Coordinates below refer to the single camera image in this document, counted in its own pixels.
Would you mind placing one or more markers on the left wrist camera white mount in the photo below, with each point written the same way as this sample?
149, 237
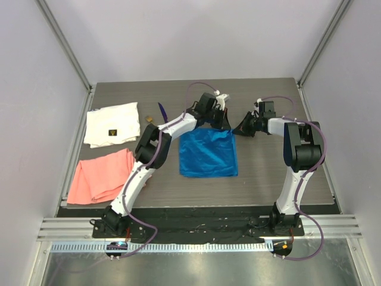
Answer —
221, 99

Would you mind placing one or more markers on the right aluminium frame post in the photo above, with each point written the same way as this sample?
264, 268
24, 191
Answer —
328, 33

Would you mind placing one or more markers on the slotted cable duct rail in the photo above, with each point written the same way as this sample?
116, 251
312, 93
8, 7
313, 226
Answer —
120, 247

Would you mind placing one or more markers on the purple plastic knife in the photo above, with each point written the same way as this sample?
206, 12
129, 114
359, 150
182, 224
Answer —
163, 113

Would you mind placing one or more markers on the blue cloth napkin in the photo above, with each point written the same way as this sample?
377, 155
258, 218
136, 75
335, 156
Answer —
208, 153

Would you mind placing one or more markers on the left aluminium frame post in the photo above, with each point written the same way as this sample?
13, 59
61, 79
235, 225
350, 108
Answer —
63, 42

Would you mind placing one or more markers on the horizontal aluminium frame rail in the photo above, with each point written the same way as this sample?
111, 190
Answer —
333, 225

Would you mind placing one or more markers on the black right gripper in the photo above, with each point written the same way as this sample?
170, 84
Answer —
243, 129

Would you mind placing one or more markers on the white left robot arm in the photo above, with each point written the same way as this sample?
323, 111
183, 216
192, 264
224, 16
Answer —
152, 150

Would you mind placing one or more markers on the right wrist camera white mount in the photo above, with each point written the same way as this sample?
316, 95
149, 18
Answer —
256, 104

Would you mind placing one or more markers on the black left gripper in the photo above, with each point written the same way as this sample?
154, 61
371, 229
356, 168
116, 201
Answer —
223, 123

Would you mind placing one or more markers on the pink folded cloth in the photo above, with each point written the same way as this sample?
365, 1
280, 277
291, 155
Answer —
100, 179

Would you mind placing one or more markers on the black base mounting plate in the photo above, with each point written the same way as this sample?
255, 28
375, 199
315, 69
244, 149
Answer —
139, 215

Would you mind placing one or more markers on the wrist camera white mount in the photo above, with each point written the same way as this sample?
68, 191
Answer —
221, 99
256, 104

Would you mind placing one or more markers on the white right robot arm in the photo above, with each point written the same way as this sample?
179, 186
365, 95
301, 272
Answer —
304, 150

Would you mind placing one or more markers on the white folded cloth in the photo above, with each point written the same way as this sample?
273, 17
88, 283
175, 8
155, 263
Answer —
112, 125

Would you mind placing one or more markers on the aluminium frame post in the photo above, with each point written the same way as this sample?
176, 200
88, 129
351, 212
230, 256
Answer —
63, 42
328, 33

